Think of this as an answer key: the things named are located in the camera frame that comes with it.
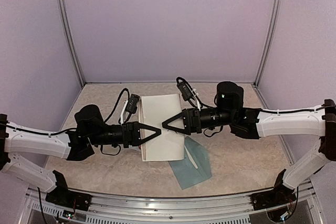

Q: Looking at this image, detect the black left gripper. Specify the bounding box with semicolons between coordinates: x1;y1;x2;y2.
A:
88;121;161;148

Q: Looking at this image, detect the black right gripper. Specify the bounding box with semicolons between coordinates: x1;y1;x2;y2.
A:
162;107;235;135

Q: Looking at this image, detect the beige ornate letter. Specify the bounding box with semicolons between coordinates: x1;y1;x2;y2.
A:
138;94;185;162

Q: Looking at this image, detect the beige lined letter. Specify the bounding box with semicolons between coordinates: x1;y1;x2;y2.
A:
184;146;198;169

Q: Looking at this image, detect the teal paper envelope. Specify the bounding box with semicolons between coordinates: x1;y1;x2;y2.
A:
169;137;212;190

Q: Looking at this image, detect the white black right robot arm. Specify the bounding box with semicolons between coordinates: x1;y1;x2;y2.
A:
162;81;335;205

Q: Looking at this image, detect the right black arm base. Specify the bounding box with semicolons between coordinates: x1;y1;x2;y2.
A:
250;190;296;211

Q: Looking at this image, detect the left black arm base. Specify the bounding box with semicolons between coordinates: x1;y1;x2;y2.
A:
46;188;92;211

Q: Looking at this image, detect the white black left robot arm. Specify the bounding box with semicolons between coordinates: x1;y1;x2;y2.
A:
1;104;161;206

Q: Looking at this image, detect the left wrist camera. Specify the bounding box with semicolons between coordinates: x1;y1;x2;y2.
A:
125;94;140;114

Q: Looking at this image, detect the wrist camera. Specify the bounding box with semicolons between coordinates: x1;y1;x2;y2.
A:
125;94;140;114
176;77;194;101

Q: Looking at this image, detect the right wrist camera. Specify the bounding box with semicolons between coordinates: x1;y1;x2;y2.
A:
176;77;194;101

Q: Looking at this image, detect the aluminium front rail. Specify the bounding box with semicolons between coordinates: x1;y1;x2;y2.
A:
25;186;316;224

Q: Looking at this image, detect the left aluminium frame post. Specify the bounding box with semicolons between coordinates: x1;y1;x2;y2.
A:
51;0;86;87

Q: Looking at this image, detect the aluminium frame post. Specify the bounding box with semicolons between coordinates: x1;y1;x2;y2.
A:
254;0;286;87
51;0;86;87

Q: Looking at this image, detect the right aluminium frame post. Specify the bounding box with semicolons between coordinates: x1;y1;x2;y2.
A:
254;0;286;87

